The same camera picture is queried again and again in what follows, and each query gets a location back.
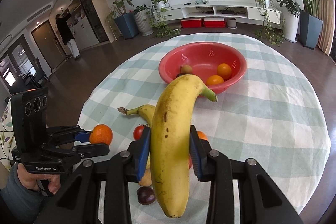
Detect red plastic bowl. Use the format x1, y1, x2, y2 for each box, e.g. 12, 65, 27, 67
158, 42, 247, 94

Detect red storage box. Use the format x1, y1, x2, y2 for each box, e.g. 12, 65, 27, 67
181, 18, 203, 28
203, 18, 226, 28

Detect money tree in blue pot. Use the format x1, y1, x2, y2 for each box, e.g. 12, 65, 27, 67
95, 0, 139, 39

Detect white wall cabinets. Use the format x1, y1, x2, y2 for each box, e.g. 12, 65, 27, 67
52, 0, 91, 55

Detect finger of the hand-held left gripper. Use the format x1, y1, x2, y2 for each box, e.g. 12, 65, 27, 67
34, 127, 152, 224
189, 125, 305, 224

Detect curved banana with dry stem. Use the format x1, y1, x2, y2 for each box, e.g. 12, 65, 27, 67
118, 105, 157, 132

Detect dark glass cabinet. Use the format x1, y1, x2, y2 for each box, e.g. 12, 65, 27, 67
72, 0, 109, 43

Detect white television cabinet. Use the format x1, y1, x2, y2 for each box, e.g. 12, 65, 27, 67
155, 4, 282, 28

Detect large spotted banana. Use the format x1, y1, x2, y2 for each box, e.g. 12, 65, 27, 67
150, 74, 218, 219

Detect bird-of-paradise in blue pot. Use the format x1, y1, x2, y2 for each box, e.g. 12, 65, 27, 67
264, 0, 324, 50

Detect thin grassy plant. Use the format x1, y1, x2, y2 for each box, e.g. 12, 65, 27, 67
105, 7, 120, 35

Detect red tomato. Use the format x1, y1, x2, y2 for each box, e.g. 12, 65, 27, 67
133, 125, 146, 141

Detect beige curtain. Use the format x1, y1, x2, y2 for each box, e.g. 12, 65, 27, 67
314, 0, 336, 56

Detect person's left hand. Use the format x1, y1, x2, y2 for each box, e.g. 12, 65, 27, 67
17, 164, 62, 195

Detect plant in smooth white pot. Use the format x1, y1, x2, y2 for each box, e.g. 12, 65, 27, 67
275, 0, 301, 43

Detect leaf-print white cloth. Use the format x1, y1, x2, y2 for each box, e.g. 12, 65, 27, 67
0, 106, 16, 164

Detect brown entrance door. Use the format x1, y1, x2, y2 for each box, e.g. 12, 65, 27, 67
31, 21, 66, 67

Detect plant in white ribbed pot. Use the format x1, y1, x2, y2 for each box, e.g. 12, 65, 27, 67
133, 5, 154, 36

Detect person's left forearm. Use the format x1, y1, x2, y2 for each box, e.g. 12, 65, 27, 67
0, 166, 50, 224

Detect white air vent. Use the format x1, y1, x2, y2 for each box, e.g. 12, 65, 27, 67
26, 4, 53, 22

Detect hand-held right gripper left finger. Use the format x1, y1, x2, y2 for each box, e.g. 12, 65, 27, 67
47, 126, 93, 144

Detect dark red cherry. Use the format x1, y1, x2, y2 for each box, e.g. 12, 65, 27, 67
136, 186, 155, 205

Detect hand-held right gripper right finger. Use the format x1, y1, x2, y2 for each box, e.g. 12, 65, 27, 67
39, 143, 110, 161

